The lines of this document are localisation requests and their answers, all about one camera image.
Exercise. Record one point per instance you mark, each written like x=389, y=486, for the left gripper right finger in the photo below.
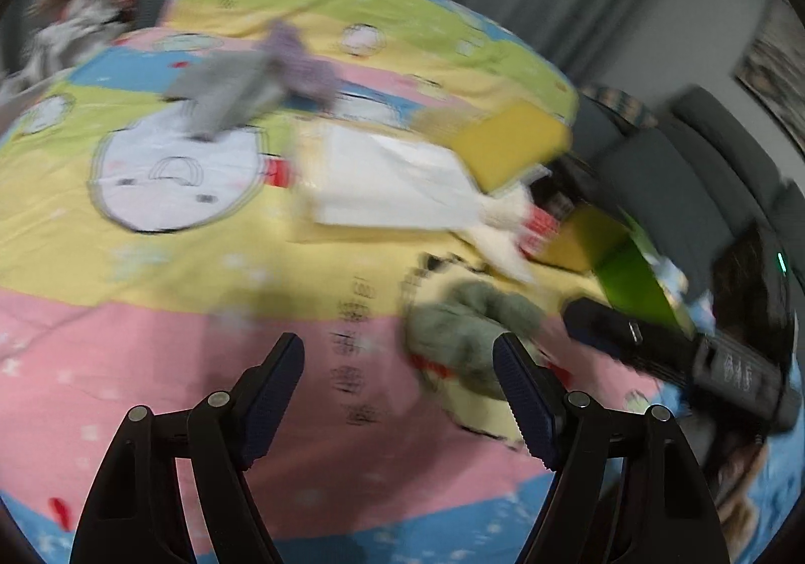
x=536, y=398

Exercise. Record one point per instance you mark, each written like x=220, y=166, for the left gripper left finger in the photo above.
x=262, y=396

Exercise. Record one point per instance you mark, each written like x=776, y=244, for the purple mesh scrunchie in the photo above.
x=300, y=72

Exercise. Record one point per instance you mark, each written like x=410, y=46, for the person's right hand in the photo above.
x=738, y=515

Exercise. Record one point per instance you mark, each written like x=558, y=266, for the green fluffy cloth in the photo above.
x=458, y=331

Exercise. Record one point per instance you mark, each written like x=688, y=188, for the red white patterned cloth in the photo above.
x=536, y=231

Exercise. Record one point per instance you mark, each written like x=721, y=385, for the white fluffy towel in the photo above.
x=494, y=234

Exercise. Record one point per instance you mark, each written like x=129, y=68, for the tissue pack with white tissue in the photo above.
x=354, y=184

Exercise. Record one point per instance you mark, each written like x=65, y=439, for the yellow green sponge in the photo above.
x=497, y=148

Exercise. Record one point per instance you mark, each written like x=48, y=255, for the colourful cartoon bed sheet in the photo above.
x=138, y=267

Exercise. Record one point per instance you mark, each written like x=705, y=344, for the striped cushion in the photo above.
x=628, y=109

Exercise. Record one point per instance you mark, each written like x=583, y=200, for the grey cloth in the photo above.
x=226, y=90

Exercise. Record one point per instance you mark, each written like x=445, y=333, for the pile of clothes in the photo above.
x=74, y=31

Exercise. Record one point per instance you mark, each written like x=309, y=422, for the framed wall picture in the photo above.
x=771, y=68

